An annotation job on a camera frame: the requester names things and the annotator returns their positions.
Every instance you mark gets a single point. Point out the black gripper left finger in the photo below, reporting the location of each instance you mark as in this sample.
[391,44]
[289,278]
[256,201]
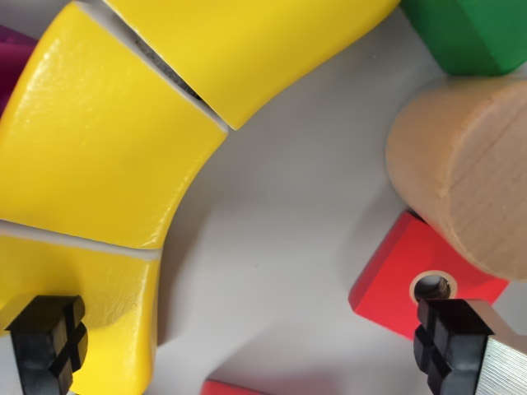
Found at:
[41,345]

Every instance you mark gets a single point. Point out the large red block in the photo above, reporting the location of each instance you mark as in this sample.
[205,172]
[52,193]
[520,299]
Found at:
[255,388]

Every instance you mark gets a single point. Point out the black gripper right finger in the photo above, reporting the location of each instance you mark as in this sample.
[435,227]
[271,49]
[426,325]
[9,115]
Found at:
[457,349]

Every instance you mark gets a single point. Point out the green wooden cube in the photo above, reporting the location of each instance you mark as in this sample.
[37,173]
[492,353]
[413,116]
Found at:
[465,33]

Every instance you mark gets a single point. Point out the yellow sliced wooden banana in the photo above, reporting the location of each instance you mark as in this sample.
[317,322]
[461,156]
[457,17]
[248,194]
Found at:
[107,156]

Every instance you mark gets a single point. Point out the grey plastic bin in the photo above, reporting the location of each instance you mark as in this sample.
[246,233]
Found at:
[280,230]

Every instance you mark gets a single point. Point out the magenta cube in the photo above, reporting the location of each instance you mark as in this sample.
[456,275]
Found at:
[12,57]

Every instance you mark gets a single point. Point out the flat red block with hole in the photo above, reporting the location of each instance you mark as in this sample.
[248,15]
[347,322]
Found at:
[391,280]

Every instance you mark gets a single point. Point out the natural wooden cylinder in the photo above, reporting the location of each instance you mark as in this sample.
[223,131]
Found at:
[465,177]

